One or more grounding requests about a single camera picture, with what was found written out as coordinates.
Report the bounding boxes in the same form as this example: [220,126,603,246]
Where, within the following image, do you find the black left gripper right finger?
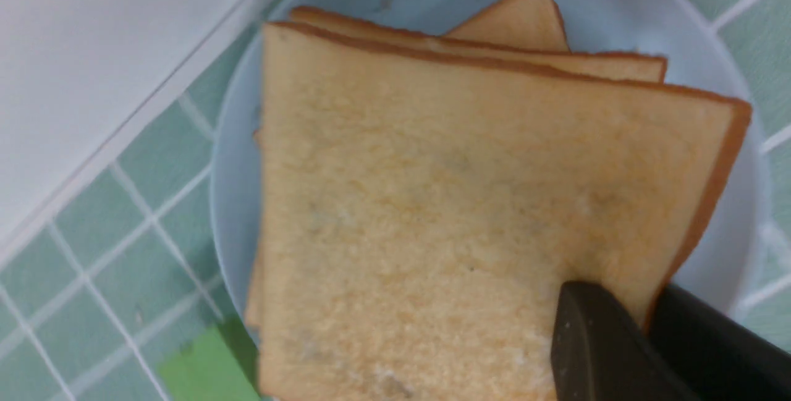
[649,285,790,400]

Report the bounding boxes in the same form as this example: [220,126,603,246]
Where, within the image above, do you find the toast slice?
[444,0,570,53]
[259,23,752,400]
[244,6,668,331]

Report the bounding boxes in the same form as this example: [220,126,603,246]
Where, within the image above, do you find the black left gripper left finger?
[550,282,699,400]

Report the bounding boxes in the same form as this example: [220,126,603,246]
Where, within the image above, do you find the grey bread plate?
[209,0,773,321]

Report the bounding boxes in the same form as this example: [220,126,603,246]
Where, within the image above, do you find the green cube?
[156,317,266,400]

